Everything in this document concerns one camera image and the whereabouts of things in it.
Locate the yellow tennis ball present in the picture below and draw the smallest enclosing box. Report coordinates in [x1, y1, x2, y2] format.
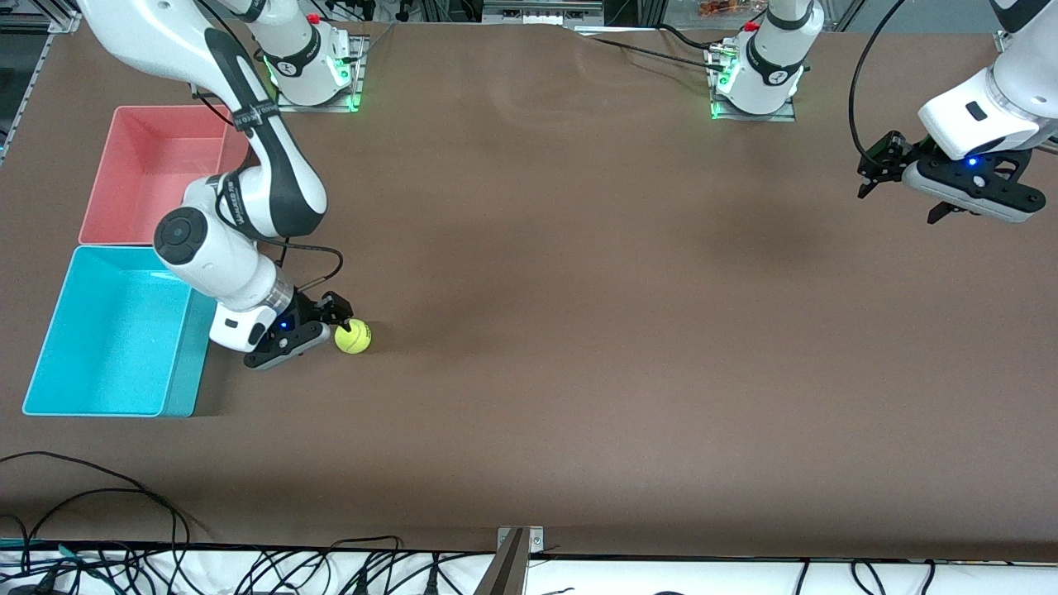
[334, 319, 373, 355]

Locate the blue plastic bin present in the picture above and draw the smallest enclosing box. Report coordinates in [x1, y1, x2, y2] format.
[22, 245, 224, 418]

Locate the pink plastic bin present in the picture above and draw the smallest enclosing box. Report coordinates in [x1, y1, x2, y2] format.
[79, 104, 250, 247]

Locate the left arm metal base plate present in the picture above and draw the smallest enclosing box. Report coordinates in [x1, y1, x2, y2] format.
[707, 45, 798, 122]

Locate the arched black cable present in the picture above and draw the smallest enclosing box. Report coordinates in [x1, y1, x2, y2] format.
[331, 535, 406, 553]

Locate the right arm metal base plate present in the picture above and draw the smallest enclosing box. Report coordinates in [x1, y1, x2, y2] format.
[274, 33, 369, 112]

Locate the short black base cable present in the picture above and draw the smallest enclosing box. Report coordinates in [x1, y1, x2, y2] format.
[657, 23, 720, 49]

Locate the small looped black cable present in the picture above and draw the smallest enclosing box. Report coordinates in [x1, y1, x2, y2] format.
[25, 488, 179, 571]

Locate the long black base cable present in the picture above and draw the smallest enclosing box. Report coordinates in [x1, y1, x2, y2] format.
[570, 29, 724, 71]

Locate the silver table edge bracket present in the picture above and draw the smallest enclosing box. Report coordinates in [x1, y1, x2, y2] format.
[497, 526, 545, 553]

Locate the dark grey mount bar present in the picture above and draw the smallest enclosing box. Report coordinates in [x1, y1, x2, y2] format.
[473, 529, 530, 595]

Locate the large looped black cable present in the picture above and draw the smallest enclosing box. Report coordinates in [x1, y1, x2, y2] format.
[0, 452, 193, 550]

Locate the teal cable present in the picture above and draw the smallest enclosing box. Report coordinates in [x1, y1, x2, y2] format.
[0, 539, 108, 564]

